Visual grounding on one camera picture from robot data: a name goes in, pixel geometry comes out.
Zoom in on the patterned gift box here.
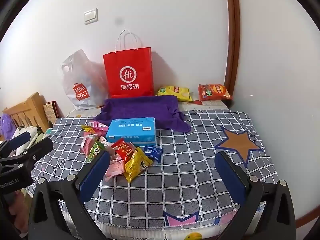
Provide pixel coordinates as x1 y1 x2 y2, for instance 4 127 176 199
43 101 62 128

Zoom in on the orange chip bag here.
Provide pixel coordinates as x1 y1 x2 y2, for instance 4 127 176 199
198 84 233 102

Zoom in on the green snack packet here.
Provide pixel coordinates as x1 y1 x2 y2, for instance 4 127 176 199
86 141 105 162

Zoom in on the brown wooden door frame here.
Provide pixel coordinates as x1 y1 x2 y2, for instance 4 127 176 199
223 0 241 89

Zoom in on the small blue snack packet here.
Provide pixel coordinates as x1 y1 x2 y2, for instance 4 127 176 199
143 145 163 164

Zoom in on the pale pink snack packet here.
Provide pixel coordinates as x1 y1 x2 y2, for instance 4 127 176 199
104 159 125 182
98 135 113 147

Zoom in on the wooden headboard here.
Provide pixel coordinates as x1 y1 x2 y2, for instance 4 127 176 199
2 92 50 135

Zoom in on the purple towel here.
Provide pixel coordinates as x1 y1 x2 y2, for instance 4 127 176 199
94 95 192 132

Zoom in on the magenta snack packet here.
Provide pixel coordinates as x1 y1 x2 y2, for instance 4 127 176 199
80 132 99 155

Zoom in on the purple plush item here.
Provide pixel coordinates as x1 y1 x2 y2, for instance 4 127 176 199
0 114 13 142

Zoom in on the person's left hand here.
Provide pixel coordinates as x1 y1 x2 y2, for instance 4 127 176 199
9 192 27 233

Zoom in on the grey plaid tablecloth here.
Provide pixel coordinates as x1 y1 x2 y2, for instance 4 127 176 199
26 109 279 229

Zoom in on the white spotted object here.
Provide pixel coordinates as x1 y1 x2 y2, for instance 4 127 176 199
11 126 48 155

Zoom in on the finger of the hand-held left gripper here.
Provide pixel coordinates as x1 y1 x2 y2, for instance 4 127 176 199
0 137 54 167
0 132 32 157

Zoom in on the red paper bag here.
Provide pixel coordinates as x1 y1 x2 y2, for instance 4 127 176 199
103 29 155 98

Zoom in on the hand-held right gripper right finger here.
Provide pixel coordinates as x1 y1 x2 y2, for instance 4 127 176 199
214 151 297 240

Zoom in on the white light switch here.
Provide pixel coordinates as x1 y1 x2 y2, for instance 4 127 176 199
83 9 99 25

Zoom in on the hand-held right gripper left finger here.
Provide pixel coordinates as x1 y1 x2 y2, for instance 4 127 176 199
27 150 112 240

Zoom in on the small yellow red snack packet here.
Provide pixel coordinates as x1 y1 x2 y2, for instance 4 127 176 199
81 124 97 134

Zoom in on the yellow chip bag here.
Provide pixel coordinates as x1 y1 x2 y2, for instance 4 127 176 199
156 86 193 102

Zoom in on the blue tissue pack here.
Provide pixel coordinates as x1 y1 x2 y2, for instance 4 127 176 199
106 117 157 147

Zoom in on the white plastic shopping bag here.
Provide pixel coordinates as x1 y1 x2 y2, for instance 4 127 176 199
61 49 109 111

